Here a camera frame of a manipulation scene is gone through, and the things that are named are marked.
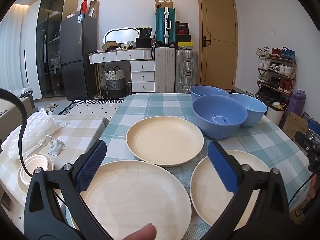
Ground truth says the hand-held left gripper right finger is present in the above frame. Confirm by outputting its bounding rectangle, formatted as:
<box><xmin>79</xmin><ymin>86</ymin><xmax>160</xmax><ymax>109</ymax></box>
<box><xmin>200</xmin><ymin>141</ymin><xmax>292</xmax><ymax>240</ymax></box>

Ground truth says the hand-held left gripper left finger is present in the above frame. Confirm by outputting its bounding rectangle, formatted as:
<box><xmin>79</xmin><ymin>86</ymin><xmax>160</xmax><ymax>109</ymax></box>
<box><xmin>24</xmin><ymin>139</ymin><xmax>110</xmax><ymax>240</ymax></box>

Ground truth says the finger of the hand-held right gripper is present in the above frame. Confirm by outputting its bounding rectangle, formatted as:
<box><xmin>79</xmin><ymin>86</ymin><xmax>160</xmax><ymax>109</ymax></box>
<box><xmin>294</xmin><ymin>131</ymin><xmax>316</xmax><ymax>153</ymax></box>
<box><xmin>308</xmin><ymin>119</ymin><xmax>320</xmax><ymax>132</ymax></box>

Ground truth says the cream plate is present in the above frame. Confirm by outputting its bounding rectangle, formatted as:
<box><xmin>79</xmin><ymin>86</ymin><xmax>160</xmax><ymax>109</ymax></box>
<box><xmin>126</xmin><ymin>116</ymin><xmax>205</xmax><ymax>168</ymax></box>
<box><xmin>65</xmin><ymin>160</ymin><xmax>192</xmax><ymax>240</ymax></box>
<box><xmin>190</xmin><ymin>149</ymin><xmax>272</xmax><ymax>228</ymax></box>

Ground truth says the light blue bowl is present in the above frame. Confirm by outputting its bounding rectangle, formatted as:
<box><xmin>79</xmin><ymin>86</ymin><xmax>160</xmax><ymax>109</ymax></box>
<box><xmin>229</xmin><ymin>93</ymin><xmax>268</xmax><ymax>127</ymax></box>

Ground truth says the person's right hand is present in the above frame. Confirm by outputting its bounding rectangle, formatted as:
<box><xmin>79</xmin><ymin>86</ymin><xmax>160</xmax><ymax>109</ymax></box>
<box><xmin>305</xmin><ymin>179</ymin><xmax>318</xmax><ymax>203</ymax></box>

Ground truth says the person's left hand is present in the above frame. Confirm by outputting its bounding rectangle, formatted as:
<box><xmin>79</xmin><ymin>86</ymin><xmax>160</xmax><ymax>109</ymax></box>
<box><xmin>120</xmin><ymin>223</ymin><xmax>157</xmax><ymax>240</ymax></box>

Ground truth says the cardboard box with cat print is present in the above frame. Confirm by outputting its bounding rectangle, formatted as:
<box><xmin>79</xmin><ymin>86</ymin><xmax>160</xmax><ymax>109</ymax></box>
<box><xmin>282</xmin><ymin>111</ymin><xmax>310</xmax><ymax>140</ymax></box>

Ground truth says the purple bag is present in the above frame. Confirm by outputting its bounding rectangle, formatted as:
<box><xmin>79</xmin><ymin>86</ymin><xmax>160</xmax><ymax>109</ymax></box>
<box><xmin>285</xmin><ymin>89</ymin><xmax>306</xmax><ymax>128</ymax></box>

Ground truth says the beige checked cloth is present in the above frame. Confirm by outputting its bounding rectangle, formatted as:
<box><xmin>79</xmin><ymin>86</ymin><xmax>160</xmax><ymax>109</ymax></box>
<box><xmin>0</xmin><ymin>115</ymin><xmax>110</xmax><ymax>230</ymax></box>

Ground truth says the metal phone stand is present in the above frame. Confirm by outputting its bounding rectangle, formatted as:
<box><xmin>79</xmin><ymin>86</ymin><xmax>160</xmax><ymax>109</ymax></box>
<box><xmin>46</xmin><ymin>134</ymin><xmax>66</xmax><ymax>157</ymax></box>

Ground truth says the white trash bin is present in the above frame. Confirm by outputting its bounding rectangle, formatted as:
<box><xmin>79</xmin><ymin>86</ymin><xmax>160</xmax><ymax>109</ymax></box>
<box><xmin>265</xmin><ymin>102</ymin><xmax>285</xmax><ymax>125</ymax></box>

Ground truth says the metal shoe rack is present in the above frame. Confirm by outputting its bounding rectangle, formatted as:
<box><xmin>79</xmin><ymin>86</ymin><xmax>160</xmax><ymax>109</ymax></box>
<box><xmin>256</xmin><ymin>46</ymin><xmax>298</xmax><ymax>103</ymax></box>

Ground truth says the small cream dish stack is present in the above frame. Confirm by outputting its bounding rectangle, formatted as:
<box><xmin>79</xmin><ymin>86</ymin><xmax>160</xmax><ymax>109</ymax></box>
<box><xmin>18</xmin><ymin>154</ymin><xmax>55</xmax><ymax>187</ymax></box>

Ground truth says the cardboard box with round print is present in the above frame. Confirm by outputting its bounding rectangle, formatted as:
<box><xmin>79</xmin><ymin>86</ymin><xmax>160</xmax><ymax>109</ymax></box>
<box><xmin>290</xmin><ymin>197</ymin><xmax>313</xmax><ymax>225</ymax></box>

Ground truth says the black and white patterned rug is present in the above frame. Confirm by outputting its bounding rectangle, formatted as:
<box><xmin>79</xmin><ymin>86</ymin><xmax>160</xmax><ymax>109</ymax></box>
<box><xmin>56</xmin><ymin>97</ymin><xmax>125</xmax><ymax>117</ymax></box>

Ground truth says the white bubble wrap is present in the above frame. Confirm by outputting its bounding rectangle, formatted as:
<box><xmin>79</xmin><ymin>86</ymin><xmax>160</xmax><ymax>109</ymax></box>
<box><xmin>1</xmin><ymin>112</ymin><xmax>67</xmax><ymax>159</ymax></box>

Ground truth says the scattered pile of sneakers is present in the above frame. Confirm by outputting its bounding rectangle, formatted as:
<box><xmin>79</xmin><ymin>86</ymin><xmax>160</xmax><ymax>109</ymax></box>
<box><xmin>229</xmin><ymin>88</ymin><xmax>260</xmax><ymax>99</ymax></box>

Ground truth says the woven laundry basket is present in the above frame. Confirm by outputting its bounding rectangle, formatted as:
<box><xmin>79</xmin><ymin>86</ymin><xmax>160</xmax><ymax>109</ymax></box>
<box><xmin>104</xmin><ymin>66</ymin><xmax>126</xmax><ymax>99</ymax></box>

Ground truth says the white drawer chest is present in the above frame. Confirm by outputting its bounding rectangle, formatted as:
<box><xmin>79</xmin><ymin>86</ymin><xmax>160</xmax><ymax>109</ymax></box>
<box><xmin>130</xmin><ymin>60</ymin><xmax>155</xmax><ymax>93</ymax></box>

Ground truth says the silver suitcase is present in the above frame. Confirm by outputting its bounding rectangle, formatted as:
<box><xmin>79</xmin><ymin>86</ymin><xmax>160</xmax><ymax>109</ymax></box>
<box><xmin>175</xmin><ymin>50</ymin><xmax>199</xmax><ymax>94</ymax></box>

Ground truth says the white vanity desk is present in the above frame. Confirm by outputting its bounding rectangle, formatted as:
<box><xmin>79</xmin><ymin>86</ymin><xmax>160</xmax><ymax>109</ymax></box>
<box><xmin>89</xmin><ymin>49</ymin><xmax>155</xmax><ymax>99</ymax></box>

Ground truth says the dark grey fridge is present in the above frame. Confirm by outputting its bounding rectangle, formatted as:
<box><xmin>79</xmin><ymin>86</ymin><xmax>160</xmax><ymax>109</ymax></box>
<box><xmin>60</xmin><ymin>13</ymin><xmax>98</xmax><ymax>101</ymax></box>

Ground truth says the white suitcase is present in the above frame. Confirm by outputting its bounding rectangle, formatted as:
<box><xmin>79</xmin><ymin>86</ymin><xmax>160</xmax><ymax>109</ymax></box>
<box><xmin>154</xmin><ymin>47</ymin><xmax>176</xmax><ymax>94</ymax></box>

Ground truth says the open cardboard box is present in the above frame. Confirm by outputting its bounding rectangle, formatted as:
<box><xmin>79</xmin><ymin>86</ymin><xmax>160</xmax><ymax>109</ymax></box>
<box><xmin>102</xmin><ymin>41</ymin><xmax>119</xmax><ymax>51</ymax></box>

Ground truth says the wooden door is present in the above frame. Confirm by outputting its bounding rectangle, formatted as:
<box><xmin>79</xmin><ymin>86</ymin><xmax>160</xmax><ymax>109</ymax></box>
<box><xmin>197</xmin><ymin>0</ymin><xmax>237</xmax><ymax>89</ymax></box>

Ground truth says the yellow and black shoe box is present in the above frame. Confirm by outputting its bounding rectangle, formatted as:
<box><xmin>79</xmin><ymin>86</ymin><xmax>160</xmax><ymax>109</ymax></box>
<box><xmin>176</xmin><ymin>42</ymin><xmax>195</xmax><ymax>51</ymax></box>

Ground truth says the dark glass display cabinet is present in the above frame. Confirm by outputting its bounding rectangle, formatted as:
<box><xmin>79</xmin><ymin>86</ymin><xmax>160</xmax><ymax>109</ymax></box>
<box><xmin>35</xmin><ymin>0</ymin><xmax>80</xmax><ymax>98</ymax></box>

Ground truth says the oval white-framed mirror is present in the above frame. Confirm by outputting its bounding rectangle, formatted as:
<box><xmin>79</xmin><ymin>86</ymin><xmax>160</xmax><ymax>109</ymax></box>
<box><xmin>103</xmin><ymin>26</ymin><xmax>140</xmax><ymax>46</ymax></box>

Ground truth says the black storage box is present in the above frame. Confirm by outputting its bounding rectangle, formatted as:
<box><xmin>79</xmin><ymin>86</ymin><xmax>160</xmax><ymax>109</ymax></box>
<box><xmin>136</xmin><ymin>38</ymin><xmax>153</xmax><ymax>48</ymax></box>

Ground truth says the white curtain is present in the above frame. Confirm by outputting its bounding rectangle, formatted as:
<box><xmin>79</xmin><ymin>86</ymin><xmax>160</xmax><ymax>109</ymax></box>
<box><xmin>0</xmin><ymin>4</ymin><xmax>30</xmax><ymax>93</ymax></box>

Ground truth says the black paper bag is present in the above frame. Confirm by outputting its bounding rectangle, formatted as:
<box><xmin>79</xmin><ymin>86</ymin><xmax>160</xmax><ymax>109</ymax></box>
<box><xmin>139</xmin><ymin>28</ymin><xmax>153</xmax><ymax>39</ymax></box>

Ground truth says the black shoe box red logo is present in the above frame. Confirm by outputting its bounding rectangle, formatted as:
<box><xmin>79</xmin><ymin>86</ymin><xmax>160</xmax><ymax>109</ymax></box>
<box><xmin>175</xmin><ymin>21</ymin><xmax>189</xmax><ymax>35</ymax></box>

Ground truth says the teal suitcase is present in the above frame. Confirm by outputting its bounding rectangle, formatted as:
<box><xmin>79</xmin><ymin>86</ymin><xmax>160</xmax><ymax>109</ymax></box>
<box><xmin>155</xmin><ymin>7</ymin><xmax>176</xmax><ymax>47</ymax></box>

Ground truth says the tall cardboard box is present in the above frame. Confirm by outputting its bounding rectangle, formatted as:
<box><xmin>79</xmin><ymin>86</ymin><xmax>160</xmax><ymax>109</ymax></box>
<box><xmin>89</xmin><ymin>0</ymin><xmax>100</xmax><ymax>18</ymax></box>

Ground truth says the cardboard box with black label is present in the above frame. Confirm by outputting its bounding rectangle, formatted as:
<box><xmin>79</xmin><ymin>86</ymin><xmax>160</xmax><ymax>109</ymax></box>
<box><xmin>154</xmin><ymin>0</ymin><xmax>174</xmax><ymax>12</ymax></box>

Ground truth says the black cable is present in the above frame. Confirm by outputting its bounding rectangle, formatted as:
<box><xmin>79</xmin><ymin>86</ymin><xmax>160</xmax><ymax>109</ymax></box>
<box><xmin>0</xmin><ymin>88</ymin><xmax>34</xmax><ymax>180</ymax></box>
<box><xmin>289</xmin><ymin>172</ymin><xmax>316</xmax><ymax>204</ymax></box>

